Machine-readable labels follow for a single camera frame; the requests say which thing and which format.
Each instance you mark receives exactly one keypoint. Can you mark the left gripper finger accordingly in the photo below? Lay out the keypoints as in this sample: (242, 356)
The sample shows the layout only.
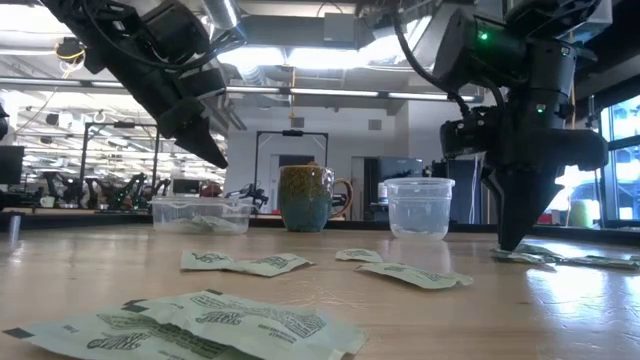
(200, 137)

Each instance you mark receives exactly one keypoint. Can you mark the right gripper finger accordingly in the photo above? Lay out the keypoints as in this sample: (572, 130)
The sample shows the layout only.
(540, 195)
(505, 210)

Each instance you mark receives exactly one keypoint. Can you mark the white Stevia sweetener packet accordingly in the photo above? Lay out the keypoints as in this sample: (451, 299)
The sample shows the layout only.
(50, 342)
(200, 226)
(415, 276)
(270, 265)
(600, 262)
(205, 260)
(530, 256)
(359, 255)
(310, 335)

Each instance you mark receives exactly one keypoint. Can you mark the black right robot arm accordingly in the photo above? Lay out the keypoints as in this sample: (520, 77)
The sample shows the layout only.
(500, 50)

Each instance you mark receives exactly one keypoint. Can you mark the black background robot arm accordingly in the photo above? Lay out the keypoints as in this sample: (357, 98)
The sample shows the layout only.
(60, 187)
(250, 195)

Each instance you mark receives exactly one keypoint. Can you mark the green white Truvia packet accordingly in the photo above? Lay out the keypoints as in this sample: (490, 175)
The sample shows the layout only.
(417, 232)

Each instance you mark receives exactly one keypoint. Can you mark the red container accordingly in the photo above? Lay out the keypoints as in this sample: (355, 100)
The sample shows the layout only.
(545, 218)

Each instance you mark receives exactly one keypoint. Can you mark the light green cup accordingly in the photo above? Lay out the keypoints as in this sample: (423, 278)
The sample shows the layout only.
(581, 214)

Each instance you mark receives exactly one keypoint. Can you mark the small grey framed monitor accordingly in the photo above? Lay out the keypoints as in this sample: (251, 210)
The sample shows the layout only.
(186, 187)

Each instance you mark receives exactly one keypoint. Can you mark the small red box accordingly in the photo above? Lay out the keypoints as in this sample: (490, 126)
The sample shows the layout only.
(211, 190)

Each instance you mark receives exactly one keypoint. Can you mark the clear rectangular plastic container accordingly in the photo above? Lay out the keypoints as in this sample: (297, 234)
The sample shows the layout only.
(200, 207)

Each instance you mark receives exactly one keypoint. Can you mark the clear round plastic container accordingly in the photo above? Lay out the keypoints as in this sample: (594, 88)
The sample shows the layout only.
(419, 210)

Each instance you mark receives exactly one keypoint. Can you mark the green lit background robot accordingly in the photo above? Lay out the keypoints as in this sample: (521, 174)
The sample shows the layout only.
(127, 192)

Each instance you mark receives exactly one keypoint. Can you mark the dark grey equipment box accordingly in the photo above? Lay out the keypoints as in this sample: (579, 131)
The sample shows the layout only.
(400, 172)

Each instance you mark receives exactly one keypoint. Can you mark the green brown ceramic mug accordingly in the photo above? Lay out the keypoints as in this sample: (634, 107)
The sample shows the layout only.
(305, 200)

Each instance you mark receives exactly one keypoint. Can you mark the white wipes canister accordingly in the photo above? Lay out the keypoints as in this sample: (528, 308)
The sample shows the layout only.
(383, 194)

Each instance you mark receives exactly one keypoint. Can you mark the bright ceiling light panel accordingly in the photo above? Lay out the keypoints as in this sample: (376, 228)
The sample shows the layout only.
(320, 57)

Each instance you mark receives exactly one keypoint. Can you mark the long LED strip light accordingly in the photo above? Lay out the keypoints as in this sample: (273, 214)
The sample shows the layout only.
(335, 92)

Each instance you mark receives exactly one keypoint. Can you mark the wooden top metal workbench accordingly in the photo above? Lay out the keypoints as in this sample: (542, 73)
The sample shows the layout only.
(60, 210)

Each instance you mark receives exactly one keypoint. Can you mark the grey ceiling box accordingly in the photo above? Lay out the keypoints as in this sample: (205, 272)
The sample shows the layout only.
(340, 27)

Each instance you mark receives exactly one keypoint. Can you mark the white cup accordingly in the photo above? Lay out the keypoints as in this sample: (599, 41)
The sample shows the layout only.
(47, 201)

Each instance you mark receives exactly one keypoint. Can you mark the black computer monitor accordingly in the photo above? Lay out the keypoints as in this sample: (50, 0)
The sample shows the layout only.
(10, 165)

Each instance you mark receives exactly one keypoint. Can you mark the black fabric enclosure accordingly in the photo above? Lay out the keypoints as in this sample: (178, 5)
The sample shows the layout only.
(457, 190)

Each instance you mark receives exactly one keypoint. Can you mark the silver ventilation duct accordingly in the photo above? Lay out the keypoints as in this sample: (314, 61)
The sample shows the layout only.
(222, 12)

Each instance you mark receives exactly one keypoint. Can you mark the black gantry frame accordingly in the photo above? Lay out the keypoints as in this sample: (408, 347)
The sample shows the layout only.
(120, 125)
(292, 133)

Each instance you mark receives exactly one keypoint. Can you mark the large glass window wall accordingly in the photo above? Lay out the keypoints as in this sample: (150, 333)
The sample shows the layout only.
(620, 165)

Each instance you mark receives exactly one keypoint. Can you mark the grey wall vent grille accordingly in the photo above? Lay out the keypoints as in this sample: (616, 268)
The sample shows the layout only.
(297, 122)
(375, 124)

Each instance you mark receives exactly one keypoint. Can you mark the black aluminium table frame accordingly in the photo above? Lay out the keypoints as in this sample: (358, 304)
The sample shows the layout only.
(100, 219)

